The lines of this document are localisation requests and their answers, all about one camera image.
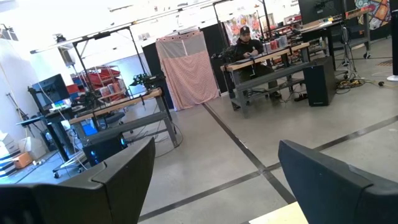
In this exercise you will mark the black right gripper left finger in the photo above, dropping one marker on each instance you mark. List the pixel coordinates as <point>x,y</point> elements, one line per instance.
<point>93,202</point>

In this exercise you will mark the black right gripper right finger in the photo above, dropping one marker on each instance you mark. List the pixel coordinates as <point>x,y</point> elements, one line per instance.
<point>335,199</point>

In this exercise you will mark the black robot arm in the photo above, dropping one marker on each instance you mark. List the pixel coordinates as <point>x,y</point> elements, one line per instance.
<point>149,81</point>

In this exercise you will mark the red beverage can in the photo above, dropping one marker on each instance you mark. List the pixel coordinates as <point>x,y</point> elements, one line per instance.
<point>273,45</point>

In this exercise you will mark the silver beverage can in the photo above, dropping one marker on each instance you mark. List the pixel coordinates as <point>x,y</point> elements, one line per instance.
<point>283,41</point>
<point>266,47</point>

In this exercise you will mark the black computer tower blue light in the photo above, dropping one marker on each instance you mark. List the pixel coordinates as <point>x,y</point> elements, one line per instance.
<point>102,149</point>

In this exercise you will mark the orange box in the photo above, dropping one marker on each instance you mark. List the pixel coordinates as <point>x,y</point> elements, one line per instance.
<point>23,160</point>

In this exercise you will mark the white cardboard boxes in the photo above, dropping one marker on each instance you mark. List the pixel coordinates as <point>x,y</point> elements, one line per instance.
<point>7,146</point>

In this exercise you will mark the black desk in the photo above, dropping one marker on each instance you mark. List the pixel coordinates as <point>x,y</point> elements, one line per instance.
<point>31,120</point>

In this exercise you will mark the wood-top workbench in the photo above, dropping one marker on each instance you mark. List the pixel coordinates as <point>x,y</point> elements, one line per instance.
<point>124,104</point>
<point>264,57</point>

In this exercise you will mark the black power strip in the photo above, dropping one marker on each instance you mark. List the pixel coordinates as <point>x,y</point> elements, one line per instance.
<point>301,97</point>

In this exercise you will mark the red storage rack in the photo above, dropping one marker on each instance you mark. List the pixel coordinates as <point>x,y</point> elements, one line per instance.
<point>102,76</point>

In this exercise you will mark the grey table with casters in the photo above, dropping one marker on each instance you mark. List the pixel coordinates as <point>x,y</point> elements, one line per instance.
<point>349,42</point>

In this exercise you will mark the pink fabric screen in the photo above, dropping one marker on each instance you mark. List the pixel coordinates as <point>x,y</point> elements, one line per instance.
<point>189,77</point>

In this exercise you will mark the black tripod stand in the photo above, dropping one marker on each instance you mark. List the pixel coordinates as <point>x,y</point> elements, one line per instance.
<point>345,34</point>

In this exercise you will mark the person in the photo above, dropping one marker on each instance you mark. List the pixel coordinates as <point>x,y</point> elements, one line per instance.
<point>248,46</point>

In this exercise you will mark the large black monitor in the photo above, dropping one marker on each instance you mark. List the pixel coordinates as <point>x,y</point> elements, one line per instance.
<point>323,11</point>

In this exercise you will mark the colourful mural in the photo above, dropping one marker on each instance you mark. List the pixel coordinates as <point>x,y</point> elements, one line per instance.
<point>377,12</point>

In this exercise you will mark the colourful poster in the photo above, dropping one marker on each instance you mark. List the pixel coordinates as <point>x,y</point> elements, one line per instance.
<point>239,26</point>

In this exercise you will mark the black partition panel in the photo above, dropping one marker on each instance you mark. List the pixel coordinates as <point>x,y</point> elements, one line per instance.
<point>217,40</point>

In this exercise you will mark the black overhead rig frame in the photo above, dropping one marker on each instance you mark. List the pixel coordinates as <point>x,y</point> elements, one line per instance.
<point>80,59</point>

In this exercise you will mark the black post white base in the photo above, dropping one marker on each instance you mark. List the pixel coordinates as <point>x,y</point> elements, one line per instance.
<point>394,43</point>

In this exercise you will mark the black rig camera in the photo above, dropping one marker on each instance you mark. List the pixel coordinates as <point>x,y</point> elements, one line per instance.
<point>60,38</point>

